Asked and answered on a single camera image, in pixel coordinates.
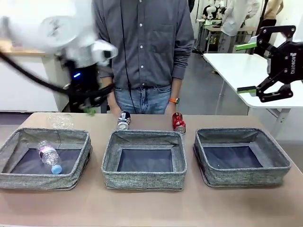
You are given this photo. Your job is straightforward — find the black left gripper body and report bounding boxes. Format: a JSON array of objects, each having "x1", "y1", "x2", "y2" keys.
[{"x1": 66, "y1": 61, "x2": 112, "y2": 107}]

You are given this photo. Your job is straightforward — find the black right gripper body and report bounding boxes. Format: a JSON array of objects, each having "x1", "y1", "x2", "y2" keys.
[{"x1": 267, "y1": 42, "x2": 303, "y2": 84}]

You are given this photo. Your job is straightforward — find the crushed clear plastic bottle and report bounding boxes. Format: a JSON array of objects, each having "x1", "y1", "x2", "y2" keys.
[{"x1": 46, "y1": 113, "x2": 74, "y2": 130}]

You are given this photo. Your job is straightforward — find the crushed black drink can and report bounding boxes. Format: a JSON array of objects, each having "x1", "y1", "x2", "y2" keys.
[{"x1": 117, "y1": 110, "x2": 132, "y2": 130}]

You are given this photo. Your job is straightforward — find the plastic bottle with blue cap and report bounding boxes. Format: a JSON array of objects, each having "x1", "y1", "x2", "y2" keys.
[{"x1": 37, "y1": 140, "x2": 63, "y2": 175}]

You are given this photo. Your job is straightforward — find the person's right forearm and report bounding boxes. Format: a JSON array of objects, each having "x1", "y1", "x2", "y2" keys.
[{"x1": 107, "y1": 92, "x2": 117, "y2": 106}]

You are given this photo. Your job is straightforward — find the person's left forearm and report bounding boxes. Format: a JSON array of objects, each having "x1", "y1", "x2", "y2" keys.
[{"x1": 171, "y1": 77, "x2": 185, "y2": 99}]

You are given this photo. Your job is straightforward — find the person's right hand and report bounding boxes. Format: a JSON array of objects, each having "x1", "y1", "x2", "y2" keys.
[{"x1": 109, "y1": 103, "x2": 122, "y2": 115}]

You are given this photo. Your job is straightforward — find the person's left hand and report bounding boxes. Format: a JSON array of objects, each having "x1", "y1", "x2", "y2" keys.
[{"x1": 165, "y1": 102, "x2": 177, "y2": 115}]

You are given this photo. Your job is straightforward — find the large white table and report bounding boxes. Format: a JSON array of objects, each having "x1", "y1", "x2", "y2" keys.
[{"x1": 203, "y1": 53, "x2": 303, "y2": 112}]

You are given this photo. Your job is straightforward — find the background person in white shirt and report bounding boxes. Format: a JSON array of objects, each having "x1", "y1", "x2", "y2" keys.
[{"x1": 221, "y1": 0, "x2": 260, "y2": 54}]

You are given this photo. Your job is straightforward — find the background person in black trousers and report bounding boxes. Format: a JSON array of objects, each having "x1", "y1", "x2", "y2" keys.
[{"x1": 259, "y1": 0, "x2": 285, "y2": 30}]

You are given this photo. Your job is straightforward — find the background desk with green items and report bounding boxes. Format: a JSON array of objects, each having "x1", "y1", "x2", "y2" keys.
[{"x1": 196, "y1": 18, "x2": 224, "y2": 53}]

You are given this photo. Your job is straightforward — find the black tripod pole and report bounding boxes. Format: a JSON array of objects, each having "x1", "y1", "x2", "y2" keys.
[{"x1": 258, "y1": 0, "x2": 270, "y2": 31}]

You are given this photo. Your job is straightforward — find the background white robot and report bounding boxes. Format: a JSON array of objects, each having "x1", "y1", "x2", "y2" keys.
[{"x1": 202, "y1": 0, "x2": 225, "y2": 19}]

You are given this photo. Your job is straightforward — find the person in grey shirt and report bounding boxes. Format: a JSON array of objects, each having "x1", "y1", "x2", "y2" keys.
[{"x1": 93, "y1": 0, "x2": 195, "y2": 115}]

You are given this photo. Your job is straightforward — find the crushed red drink can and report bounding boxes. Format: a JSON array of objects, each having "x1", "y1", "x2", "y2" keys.
[{"x1": 172, "y1": 112, "x2": 187, "y2": 135}]

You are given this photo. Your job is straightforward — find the grey fabric basket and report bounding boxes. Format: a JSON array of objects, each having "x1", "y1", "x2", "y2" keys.
[
  {"x1": 101, "y1": 129, "x2": 188, "y2": 192},
  {"x1": 0, "y1": 127, "x2": 93, "y2": 191},
  {"x1": 193, "y1": 127, "x2": 293, "y2": 188}
]

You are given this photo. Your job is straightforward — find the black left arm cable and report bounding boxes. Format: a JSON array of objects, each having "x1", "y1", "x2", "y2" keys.
[{"x1": 0, "y1": 51, "x2": 71, "y2": 96}]

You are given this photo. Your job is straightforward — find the thin black cord on shirt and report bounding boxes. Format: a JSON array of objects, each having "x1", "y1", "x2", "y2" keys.
[{"x1": 119, "y1": 0, "x2": 137, "y2": 114}]

